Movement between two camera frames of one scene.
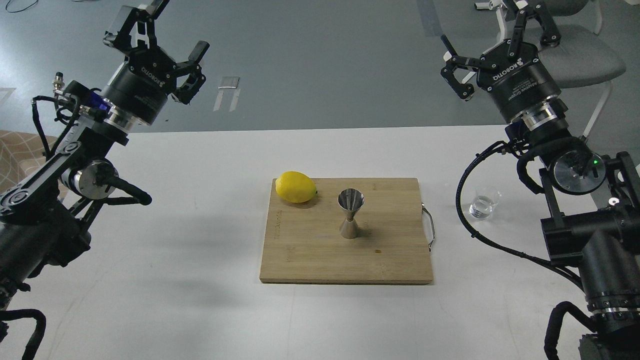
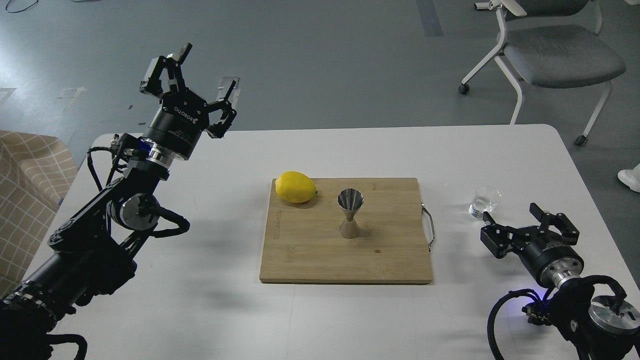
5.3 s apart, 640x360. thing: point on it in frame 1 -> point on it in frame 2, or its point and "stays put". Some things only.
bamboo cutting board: (303, 243) stays put
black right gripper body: (520, 82) -> (552, 261)
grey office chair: (582, 55) stays put
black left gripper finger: (130, 23) -> (151, 84)
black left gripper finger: (186, 93) -> (218, 129)
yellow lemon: (295, 186) stays put
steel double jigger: (351, 200) stays put
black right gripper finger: (550, 37) -> (560, 221)
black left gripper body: (141, 87) -> (176, 127)
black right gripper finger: (458, 70) -> (499, 239)
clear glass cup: (481, 207) stays put
